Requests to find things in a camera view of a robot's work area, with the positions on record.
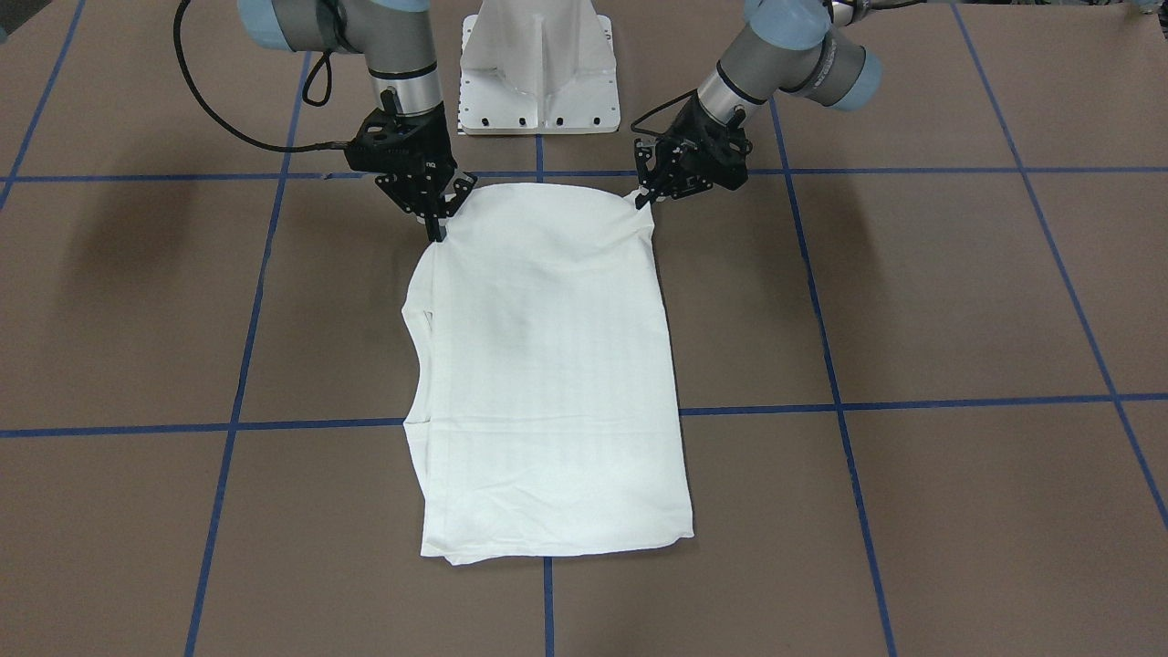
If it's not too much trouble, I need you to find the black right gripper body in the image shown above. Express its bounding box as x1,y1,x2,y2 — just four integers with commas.
343,103,478,224

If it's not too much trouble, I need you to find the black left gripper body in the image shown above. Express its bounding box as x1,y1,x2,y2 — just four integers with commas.
631,91,755,201

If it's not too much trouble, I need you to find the white long-sleeve printed shirt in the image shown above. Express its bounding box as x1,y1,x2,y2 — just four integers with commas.
401,182,695,566

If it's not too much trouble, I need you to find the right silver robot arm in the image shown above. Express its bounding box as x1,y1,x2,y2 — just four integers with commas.
237,1,478,242

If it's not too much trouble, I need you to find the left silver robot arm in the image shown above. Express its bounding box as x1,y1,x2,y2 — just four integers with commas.
630,1,902,209

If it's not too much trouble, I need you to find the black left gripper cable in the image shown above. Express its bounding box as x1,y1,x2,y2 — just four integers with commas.
630,89,698,140

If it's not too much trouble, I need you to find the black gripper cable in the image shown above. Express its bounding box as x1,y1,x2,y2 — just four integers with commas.
172,0,357,154
630,89,698,140

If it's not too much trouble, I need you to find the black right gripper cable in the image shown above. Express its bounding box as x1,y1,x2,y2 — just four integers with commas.
172,0,357,154

